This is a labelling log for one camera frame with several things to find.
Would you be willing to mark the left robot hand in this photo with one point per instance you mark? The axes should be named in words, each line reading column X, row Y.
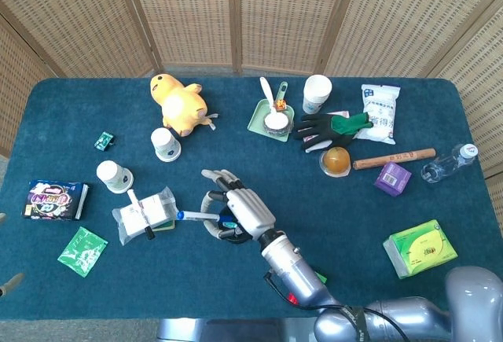
column 12, row 282

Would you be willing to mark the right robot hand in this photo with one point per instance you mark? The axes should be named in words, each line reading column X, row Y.
column 243, row 208

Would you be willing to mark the blue marker pen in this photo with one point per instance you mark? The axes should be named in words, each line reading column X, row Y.
column 196, row 215

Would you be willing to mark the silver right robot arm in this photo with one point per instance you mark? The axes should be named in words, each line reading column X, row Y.
column 302, row 275

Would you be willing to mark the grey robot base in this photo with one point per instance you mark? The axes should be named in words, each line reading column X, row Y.
column 236, row 330

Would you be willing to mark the teal plastic object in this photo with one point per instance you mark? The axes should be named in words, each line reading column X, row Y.
column 233, row 224

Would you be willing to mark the white marker with black cap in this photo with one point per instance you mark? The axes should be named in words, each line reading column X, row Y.
column 138, row 208

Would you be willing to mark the green sachet packet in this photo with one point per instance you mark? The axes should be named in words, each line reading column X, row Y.
column 82, row 252

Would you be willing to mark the flat green pad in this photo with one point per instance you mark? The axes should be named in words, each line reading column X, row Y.
column 167, row 225

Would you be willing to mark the clear bag of white boxes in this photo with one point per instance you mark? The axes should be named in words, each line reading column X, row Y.
column 157, row 208

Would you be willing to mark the light green square tray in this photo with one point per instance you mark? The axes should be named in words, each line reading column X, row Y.
column 257, row 120

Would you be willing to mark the white bowl on steel scrubber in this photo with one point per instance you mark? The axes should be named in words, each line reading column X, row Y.
column 277, row 122

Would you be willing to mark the dark purple pad package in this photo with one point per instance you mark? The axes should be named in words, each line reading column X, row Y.
column 55, row 199

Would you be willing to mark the white paper cup blue print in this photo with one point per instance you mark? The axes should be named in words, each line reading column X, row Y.
column 167, row 145

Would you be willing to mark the red toy building block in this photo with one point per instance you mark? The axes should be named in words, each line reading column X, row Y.
column 292, row 299

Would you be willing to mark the orange jelly cup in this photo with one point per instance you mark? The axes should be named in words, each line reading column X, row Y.
column 336, row 161

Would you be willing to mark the blue carpet table cover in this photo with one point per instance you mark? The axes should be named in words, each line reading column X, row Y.
column 118, row 298

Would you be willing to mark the black and green work glove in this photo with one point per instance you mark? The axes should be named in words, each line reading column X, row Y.
column 318, row 129

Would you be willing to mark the small orange wrapped candy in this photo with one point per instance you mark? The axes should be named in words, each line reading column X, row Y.
column 280, row 104

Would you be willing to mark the yellow duck plush toy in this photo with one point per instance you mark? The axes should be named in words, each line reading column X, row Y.
column 181, row 106

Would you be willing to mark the white plastic spoon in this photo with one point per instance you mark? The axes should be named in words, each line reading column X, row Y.
column 267, row 90

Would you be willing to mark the green measuring spoon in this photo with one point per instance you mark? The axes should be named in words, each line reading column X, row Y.
column 283, row 89

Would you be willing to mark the white paper cup dark print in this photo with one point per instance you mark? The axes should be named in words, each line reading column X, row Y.
column 116, row 177

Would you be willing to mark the tall white paper cup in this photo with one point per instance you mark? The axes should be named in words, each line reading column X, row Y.
column 316, row 92

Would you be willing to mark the purple small box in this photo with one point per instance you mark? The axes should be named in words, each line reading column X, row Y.
column 393, row 179

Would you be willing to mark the brown wrapped stick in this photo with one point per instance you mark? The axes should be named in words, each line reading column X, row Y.
column 393, row 159

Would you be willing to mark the white salt bag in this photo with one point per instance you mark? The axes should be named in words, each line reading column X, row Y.
column 379, row 114

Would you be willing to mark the green tissue pack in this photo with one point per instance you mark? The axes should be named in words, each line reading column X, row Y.
column 422, row 249

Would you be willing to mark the woven wooden folding screen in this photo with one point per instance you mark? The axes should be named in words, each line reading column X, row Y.
column 251, row 15

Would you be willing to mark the clear plastic water bottle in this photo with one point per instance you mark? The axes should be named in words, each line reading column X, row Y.
column 444, row 165

